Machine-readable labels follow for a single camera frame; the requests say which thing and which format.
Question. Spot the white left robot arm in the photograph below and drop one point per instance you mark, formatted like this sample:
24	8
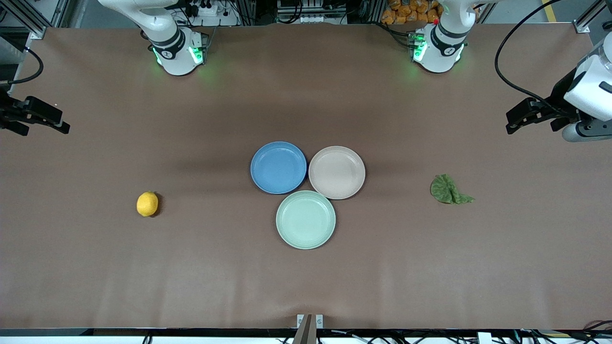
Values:
440	52

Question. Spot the small white box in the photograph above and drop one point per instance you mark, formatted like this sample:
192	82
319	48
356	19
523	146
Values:
484	338

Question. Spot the metal table edge bracket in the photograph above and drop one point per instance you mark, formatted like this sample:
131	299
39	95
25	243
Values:
310	329

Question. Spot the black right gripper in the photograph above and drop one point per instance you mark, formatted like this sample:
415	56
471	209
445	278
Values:
10	112

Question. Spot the bag of orange fruit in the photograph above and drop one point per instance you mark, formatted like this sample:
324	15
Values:
411	12

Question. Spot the pale green round plate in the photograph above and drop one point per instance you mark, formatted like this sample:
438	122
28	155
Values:
305	220

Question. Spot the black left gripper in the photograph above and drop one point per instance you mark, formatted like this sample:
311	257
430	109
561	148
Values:
557	102

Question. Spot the green lettuce leaf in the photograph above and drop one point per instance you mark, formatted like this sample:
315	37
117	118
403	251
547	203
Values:
447	188

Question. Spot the white electronics unit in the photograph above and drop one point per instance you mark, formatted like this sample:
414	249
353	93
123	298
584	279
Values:
311	12

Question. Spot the blue round plate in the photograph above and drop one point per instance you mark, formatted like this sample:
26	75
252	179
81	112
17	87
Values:
278	167

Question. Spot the yellow lemon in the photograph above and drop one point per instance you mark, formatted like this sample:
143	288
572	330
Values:
147	204

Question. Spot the white power strip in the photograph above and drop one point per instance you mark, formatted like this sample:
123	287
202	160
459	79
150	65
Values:
208	12

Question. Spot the beige round plate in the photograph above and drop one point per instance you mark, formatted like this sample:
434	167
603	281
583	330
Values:
337	172

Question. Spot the aluminium frame profile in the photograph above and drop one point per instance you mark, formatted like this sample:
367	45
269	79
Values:
28	19
590	19

